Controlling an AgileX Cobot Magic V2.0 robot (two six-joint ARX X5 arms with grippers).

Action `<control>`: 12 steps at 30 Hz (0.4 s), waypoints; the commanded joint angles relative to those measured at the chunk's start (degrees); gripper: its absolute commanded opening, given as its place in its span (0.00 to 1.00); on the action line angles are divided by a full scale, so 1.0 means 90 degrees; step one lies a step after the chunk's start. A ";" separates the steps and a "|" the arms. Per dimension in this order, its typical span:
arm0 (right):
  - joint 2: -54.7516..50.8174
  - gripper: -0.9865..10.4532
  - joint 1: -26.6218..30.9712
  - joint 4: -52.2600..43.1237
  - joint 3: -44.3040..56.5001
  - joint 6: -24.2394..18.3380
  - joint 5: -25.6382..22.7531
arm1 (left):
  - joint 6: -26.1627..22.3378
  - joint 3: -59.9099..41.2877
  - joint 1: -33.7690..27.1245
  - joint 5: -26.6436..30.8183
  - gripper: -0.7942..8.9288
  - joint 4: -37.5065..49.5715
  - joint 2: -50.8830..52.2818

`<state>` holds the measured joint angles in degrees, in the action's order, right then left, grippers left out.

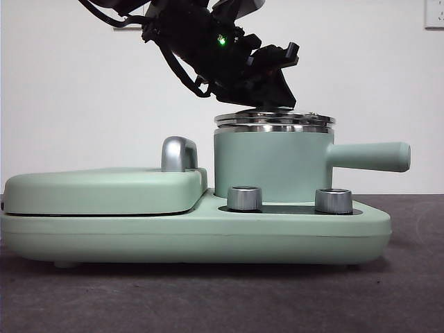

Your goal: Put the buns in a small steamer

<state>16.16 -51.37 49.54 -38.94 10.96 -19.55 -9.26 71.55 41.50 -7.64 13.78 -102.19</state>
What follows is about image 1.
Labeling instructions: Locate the glass pot lid green knob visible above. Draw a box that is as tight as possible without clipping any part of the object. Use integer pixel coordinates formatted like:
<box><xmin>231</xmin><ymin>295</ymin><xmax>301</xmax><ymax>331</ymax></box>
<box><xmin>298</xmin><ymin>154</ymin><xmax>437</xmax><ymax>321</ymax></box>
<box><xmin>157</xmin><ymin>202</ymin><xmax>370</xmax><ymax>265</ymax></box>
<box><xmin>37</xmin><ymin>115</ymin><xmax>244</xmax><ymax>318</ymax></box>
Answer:
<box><xmin>214</xmin><ymin>106</ymin><xmax>337</xmax><ymax>128</ymax></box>

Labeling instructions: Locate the silver control knob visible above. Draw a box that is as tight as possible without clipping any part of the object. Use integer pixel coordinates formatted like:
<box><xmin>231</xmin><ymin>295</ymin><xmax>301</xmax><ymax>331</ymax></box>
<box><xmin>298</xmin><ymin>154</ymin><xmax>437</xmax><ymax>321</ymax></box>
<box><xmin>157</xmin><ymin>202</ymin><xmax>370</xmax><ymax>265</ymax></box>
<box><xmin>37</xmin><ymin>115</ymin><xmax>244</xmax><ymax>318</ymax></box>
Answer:
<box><xmin>314</xmin><ymin>188</ymin><xmax>355</xmax><ymax>214</ymax></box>
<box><xmin>227</xmin><ymin>185</ymin><xmax>264</xmax><ymax>212</ymax></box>

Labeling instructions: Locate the black control panel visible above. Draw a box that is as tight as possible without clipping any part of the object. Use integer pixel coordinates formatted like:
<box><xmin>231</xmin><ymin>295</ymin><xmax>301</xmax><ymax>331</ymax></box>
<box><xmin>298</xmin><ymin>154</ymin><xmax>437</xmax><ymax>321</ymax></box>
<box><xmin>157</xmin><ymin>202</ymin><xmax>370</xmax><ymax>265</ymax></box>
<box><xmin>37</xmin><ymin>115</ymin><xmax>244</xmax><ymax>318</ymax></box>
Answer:
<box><xmin>219</xmin><ymin>204</ymin><xmax>364</xmax><ymax>215</ymax></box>

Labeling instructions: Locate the mint green breakfast machine base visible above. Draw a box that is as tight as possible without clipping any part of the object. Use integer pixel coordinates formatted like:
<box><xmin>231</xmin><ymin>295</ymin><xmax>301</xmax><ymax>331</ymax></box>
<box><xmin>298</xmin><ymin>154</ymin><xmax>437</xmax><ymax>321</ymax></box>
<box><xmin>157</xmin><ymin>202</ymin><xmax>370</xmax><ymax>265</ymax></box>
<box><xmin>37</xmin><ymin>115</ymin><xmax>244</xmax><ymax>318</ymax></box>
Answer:
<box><xmin>0</xmin><ymin>194</ymin><xmax>393</xmax><ymax>270</ymax></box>

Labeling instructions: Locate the mint green griddle cover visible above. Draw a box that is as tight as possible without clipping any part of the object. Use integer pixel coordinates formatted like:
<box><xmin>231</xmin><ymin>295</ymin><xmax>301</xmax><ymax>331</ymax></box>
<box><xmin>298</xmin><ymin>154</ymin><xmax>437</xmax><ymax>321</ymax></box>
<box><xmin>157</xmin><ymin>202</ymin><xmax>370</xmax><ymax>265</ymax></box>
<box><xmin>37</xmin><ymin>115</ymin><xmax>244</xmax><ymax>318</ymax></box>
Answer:
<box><xmin>2</xmin><ymin>167</ymin><xmax>210</xmax><ymax>217</ymax></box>

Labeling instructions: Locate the mint green handled pot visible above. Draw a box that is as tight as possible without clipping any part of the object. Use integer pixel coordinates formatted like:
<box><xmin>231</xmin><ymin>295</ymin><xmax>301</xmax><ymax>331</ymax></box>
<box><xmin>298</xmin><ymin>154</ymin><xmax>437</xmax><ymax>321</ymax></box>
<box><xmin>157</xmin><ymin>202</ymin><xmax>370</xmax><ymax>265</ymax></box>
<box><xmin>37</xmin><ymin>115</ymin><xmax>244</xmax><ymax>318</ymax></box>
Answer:
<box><xmin>212</xmin><ymin>123</ymin><xmax>412</xmax><ymax>205</ymax></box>

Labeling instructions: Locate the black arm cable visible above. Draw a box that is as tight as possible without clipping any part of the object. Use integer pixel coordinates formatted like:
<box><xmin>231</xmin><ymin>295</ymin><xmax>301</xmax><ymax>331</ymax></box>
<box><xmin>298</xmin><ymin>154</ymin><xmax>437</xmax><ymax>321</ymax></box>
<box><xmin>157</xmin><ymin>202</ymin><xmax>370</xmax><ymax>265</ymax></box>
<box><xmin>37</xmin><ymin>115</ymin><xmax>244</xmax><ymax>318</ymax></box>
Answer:
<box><xmin>78</xmin><ymin>0</ymin><xmax>216</xmax><ymax>99</ymax></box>

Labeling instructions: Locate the silver griddle cover handle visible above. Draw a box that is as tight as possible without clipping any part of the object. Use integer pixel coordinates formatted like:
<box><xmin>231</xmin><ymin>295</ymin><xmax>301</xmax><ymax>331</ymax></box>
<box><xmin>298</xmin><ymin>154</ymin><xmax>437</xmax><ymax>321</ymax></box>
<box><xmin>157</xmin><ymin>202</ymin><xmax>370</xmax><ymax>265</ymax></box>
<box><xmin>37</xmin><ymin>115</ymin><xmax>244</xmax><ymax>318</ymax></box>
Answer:
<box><xmin>160</xmin><ymin>136</ymin><xmax>200</xmax><ymax>173</ymax></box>

